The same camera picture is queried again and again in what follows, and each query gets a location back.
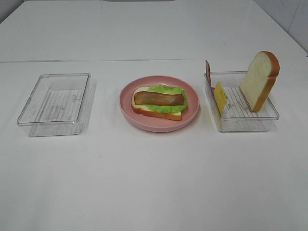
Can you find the bread slice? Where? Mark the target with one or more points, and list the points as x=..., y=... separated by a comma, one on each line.
x=141, y=109
x=260, y=78

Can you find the clear right plastic tray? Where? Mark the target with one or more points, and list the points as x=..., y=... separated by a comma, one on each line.
x=237, y=115

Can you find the upright bread slice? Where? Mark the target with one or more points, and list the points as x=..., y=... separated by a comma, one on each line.
x=260, y=78

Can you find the pink round plate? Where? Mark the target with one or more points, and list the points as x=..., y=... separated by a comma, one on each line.
x=154, y=124

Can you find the yellow cheese slice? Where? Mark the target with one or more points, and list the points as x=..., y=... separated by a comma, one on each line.
x=220, y=102

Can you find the clear left plastic tray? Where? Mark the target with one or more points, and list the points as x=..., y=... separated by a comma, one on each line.
x=58, y=105

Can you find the green lettuce leaf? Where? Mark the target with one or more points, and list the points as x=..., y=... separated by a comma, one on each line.
x=166, y=108

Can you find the clear plastic tray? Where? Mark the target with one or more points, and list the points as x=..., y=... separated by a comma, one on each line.
x=237, y=115
x=58, y=105

